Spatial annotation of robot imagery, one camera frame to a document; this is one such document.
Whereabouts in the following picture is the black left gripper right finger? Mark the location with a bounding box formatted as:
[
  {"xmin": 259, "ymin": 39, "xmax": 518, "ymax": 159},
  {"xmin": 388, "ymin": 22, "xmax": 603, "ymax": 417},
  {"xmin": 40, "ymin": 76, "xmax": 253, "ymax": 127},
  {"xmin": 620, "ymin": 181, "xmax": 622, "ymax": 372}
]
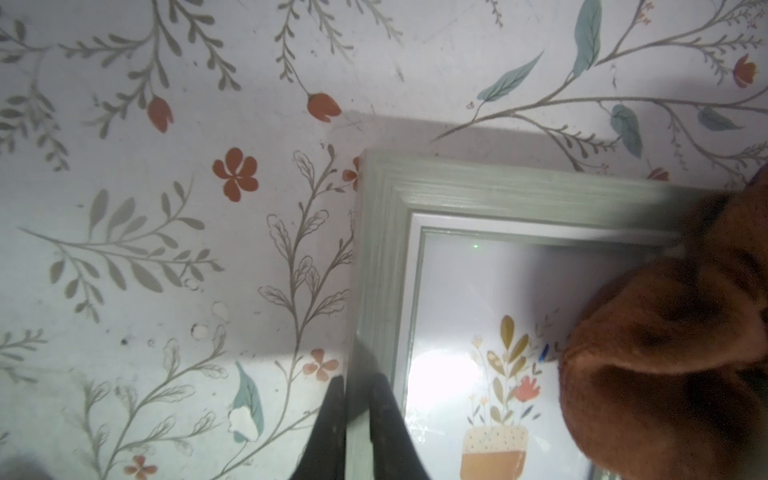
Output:
[{"xmin": 368, "ymin": 373, "xmax": 430, "ymax": 480}]

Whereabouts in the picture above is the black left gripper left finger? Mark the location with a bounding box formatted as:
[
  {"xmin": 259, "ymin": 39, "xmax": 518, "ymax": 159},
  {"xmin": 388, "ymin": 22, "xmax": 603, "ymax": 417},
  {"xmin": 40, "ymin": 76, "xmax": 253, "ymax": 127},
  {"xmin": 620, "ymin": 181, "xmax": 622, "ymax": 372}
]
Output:
[{"xmin": 290, "ymin": 375, "xmax": 347, "ymax": 480}]

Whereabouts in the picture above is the brown cloth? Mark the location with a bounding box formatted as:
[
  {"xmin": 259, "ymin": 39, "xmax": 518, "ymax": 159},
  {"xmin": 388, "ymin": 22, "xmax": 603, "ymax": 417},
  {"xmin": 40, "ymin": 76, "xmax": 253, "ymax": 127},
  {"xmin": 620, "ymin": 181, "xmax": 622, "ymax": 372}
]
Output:
[{"xmin": 559, "ymin": 170, "xmax": 767, "ymax": 479}]

